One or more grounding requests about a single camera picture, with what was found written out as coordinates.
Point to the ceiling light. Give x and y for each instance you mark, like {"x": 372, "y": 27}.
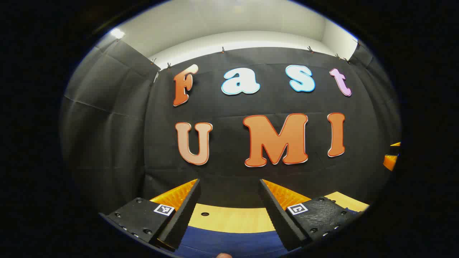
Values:
{"x": 117, "y": 33}

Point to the black backdrop cloth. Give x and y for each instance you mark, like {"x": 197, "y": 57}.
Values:
{"x": 229, "y": 107}

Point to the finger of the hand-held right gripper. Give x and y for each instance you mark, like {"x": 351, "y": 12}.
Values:
{"x": 390, "y": 162}

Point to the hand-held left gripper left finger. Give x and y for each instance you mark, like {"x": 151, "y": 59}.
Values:
{"x": 183, "y": 215}

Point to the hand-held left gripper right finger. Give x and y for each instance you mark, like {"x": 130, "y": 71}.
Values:
{"x": 279, "y": 218}

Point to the blue denim jeans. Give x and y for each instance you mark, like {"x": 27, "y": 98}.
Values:
{"x": 229, "y": 244}

